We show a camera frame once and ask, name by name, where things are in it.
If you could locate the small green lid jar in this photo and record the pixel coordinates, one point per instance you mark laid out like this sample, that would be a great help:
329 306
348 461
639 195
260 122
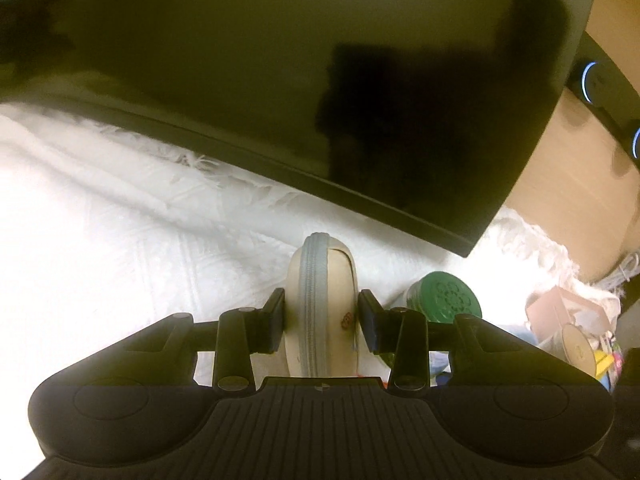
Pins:
445 300

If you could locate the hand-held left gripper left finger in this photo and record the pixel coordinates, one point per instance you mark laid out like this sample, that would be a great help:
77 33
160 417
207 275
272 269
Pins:
274 321

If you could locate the yellow plush toy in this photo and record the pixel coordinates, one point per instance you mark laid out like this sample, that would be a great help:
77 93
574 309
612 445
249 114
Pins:
601 362

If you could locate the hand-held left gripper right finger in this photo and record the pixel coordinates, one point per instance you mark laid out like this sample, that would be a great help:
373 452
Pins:
367 321

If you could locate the beige round zip pouch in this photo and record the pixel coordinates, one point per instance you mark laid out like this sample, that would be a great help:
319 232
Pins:
320 300

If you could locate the large clear powder jar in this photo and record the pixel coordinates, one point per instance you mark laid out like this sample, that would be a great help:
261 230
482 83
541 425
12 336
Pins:
575 347

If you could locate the pink cardboard box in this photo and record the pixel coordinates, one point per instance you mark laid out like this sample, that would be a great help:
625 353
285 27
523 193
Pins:
545 310

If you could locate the white textured cloth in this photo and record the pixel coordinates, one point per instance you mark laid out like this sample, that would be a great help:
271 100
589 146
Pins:
125 235

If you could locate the black monitor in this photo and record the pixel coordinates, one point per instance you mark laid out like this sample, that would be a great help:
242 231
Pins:
250 85

